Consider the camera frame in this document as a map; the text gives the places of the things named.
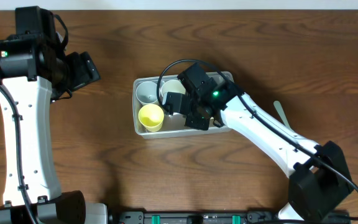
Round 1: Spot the white plastic cup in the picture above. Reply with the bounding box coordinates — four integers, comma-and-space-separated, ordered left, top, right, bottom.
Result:
160, 80, 186, 97

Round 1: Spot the grey plastic cup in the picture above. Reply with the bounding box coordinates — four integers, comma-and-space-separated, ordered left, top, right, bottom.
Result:
135, 82, 158, 105

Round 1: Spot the clear plastic container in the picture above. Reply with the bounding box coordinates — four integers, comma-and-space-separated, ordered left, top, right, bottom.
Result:
132, 77, 231, 139

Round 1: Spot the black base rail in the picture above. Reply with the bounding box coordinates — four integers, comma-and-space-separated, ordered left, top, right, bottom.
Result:
111, 211, 275, 224

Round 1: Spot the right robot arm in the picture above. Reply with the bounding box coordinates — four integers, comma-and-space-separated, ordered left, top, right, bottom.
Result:
158, 60, 354, 223

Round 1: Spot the yellow plastic cup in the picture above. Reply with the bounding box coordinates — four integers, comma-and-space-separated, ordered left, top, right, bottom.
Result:
138, 104, 165, 132

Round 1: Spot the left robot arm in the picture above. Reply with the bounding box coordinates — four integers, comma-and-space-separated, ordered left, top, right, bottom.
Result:
0, 6, 108, 223

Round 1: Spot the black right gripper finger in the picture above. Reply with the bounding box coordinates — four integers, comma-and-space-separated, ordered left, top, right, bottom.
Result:
163, 92, 184, 115
185, 116, 209, 131

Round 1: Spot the mint green plastic spoon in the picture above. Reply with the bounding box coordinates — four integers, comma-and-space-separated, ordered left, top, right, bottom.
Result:
273, 100, 291, 129

